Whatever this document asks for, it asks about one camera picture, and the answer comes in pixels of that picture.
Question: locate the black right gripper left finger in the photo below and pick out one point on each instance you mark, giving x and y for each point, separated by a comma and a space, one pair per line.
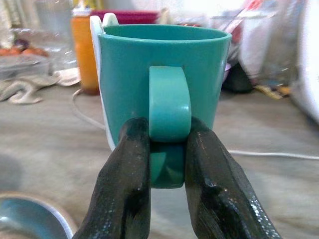
124, 186

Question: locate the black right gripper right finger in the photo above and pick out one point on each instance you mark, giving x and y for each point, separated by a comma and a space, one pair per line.
219, 194

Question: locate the teal ceramic mug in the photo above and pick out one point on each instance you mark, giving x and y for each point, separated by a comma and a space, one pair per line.
162, 49

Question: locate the blue ceramic plate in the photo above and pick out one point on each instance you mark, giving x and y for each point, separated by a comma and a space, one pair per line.
25, 216

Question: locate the yellow wrapper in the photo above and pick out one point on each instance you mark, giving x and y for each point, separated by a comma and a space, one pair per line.
271, 89

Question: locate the white crumpled cloth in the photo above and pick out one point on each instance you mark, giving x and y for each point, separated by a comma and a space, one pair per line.
67, 77

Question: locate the small lilac plastic bowl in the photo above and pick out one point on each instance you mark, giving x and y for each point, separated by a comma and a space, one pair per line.
227, 69

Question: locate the beige crumpled cloth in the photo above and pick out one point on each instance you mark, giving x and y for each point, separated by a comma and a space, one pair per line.
20, 89

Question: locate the orange sauce bottle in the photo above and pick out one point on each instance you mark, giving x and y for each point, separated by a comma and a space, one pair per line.
83, 49

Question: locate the clear lidded food container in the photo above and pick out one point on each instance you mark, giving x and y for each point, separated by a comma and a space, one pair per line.
22, 67

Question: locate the brown egg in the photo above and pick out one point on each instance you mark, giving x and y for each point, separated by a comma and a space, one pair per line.
35, 52
10, 51

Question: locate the magenta lidded plastic tumbler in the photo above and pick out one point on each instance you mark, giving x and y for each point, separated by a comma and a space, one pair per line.
129, 17

